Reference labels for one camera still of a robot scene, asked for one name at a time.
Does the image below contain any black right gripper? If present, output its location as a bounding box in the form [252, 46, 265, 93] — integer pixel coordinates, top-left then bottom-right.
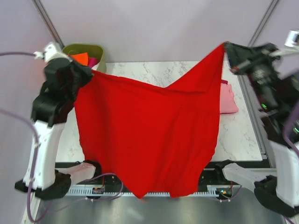
[222, 40, 279, 108]

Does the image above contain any red t-shirt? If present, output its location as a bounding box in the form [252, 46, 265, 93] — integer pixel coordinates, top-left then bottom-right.
[75, 45, 225, 198]

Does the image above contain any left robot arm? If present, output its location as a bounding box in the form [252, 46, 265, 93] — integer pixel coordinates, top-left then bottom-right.
[14, 58, 103, 201]

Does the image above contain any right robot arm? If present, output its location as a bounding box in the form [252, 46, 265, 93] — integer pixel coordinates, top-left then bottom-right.
[214, 42, 299, 218]

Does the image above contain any orange t-shirt in bin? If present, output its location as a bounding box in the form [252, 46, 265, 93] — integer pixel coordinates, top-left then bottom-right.
[69, 52, 89, 66]

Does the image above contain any magenta t-shirt in bin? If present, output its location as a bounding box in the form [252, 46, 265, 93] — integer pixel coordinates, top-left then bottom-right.
[87, 57, 99, 68]

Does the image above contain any olive green plastic bin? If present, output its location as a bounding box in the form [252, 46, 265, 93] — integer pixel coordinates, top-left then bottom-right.
[63, 43, 107, 73]

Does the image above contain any folded pink t-shirt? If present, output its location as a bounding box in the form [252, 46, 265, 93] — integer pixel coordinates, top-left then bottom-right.
[220, 84, 239, 114]

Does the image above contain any aluminium rail right of table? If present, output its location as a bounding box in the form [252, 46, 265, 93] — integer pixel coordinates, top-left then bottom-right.
[238, 76, 275, 168]

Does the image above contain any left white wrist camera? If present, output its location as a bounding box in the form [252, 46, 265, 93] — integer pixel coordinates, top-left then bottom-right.
[34, 42, 72, 63]

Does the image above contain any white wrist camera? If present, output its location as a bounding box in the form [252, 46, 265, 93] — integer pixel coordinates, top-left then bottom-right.
[268, 29, 299, 58]
[34, 42, 72, 63]

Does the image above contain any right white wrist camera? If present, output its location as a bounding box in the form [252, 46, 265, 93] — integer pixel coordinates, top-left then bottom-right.
[268, 29, 299, 58]

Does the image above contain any right aluminium frame post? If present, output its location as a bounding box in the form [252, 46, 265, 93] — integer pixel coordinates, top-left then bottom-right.
[248, 0, 280, 47]

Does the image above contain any aluminium frame post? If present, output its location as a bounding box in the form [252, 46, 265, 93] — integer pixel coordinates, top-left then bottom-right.
[248, 0, 280, 47]
[32, 0, 64, 48]

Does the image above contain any left aluminium frame post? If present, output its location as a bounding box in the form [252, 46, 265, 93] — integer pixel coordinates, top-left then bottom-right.
[32, 0, 64, 48]

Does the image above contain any grey slotted cable duct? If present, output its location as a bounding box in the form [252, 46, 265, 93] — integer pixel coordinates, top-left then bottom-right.
[66, 185, 232, 197]

